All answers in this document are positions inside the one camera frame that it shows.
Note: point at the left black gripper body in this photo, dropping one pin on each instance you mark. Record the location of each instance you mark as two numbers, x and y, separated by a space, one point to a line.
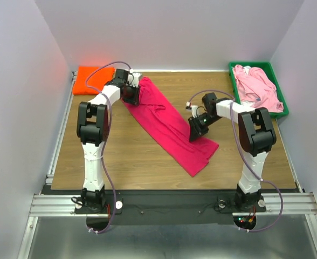
132 94

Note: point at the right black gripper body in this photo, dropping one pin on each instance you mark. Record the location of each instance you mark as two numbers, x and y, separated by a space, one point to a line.
200 123

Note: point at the magenta t-shirt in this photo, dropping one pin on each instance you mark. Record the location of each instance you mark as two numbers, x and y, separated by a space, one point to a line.
166 126

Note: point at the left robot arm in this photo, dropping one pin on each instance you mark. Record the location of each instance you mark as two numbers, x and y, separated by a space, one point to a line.
93 127

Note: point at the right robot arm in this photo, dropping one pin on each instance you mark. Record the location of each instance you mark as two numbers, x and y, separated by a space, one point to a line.
254 135

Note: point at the folded orange t-shirt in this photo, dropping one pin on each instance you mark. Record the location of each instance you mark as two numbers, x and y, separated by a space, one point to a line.
97 80

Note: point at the pink t-shirt in bin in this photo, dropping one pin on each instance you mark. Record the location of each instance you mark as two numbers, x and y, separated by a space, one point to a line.
257 90

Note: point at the white garment in bin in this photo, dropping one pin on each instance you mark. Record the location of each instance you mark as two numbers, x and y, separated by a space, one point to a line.
247 70

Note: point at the green plastic bin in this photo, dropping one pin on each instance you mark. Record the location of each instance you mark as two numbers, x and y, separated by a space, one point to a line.
267 67

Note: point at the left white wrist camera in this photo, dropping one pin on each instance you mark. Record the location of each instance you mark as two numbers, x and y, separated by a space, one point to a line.
134 79

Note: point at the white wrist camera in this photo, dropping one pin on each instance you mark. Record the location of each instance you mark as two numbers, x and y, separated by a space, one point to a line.
134 79
193 109

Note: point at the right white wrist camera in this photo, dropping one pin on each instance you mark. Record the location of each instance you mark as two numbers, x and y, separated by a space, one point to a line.
193 109

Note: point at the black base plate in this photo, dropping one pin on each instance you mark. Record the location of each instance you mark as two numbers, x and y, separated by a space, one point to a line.
165 207

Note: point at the aluminium frame rail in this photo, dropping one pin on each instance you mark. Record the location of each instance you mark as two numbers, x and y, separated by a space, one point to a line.
294 204

